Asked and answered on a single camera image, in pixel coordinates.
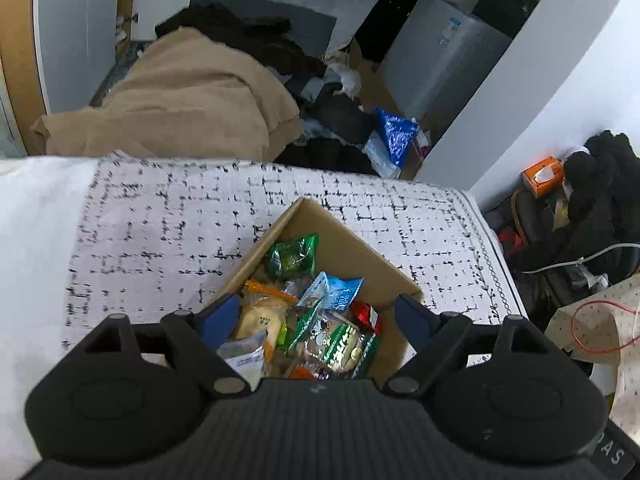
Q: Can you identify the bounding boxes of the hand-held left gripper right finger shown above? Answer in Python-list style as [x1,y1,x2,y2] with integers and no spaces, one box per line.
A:
[384,294,563,396]

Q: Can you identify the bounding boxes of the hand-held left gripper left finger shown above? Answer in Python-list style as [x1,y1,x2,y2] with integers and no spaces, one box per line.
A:
[84,294,251,396]

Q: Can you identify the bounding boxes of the orange biscuit packet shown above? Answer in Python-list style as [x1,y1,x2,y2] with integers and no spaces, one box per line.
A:
[234,280,299,361]

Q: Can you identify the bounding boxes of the white snack packet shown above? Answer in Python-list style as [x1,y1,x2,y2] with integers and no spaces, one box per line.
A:
[217,330,268,392]

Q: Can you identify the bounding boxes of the red snack packet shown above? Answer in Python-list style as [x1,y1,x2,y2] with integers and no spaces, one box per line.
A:
[349,300,382,333]

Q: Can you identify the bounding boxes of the green-white cookie packet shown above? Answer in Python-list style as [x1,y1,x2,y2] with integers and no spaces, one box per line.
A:
[300,317,382,380]

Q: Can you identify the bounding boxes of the blue snack packet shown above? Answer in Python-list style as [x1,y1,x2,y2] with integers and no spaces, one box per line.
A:
[300,271,364,313]

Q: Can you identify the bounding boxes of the green-edged clear cookie packet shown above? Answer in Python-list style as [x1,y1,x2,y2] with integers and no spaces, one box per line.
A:
[285,305,351,361]

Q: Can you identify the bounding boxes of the green snack packet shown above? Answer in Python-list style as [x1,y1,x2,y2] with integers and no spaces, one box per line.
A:
[264,233,320,281]

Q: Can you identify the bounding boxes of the cardboard box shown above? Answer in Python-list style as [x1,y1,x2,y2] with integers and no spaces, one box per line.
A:
[202,197,425,386]

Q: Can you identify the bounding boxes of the black-patterned white tablecloth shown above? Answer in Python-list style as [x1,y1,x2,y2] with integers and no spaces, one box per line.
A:
[62,157,526,366]

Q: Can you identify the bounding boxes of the dotted cream tablecloth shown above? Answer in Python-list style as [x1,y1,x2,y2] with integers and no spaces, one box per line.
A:
[545,275,640,441]

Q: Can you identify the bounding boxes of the blue plastic bag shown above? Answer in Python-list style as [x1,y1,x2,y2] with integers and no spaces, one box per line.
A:
[372,107,420,168]

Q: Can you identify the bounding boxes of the orange box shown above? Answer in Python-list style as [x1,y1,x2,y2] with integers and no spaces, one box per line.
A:
[522,157,566,198]

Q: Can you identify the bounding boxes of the plain white sheet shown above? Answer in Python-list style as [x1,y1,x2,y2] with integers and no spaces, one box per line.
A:
[0,150,101,480]

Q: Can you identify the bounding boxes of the beige blanket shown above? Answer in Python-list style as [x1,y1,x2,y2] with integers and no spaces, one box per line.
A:
[31,27,303,163]

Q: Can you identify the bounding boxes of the black fluffy garment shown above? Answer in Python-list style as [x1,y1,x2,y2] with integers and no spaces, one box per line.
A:
[560,130,640,271]

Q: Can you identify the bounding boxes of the flat cardboard piece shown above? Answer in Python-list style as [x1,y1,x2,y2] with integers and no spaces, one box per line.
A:
[347,37,426,181]

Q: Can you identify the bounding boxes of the white plastic bag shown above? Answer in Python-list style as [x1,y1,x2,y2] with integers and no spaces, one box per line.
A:
[322,52,363,98]

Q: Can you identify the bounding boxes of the dark clothes pile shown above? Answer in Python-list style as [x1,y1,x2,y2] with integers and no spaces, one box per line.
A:
[155,2,391,176]

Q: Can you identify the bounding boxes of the dark grey floor mat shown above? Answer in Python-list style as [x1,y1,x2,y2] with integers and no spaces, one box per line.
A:
[190,0,338,61]

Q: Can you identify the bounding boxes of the white wardrobe door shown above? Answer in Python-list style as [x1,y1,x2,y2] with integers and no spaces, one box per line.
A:
[32,0,201,116]

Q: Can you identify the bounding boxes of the white cable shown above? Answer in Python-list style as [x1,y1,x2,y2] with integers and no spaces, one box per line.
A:
[522,242,640,276]

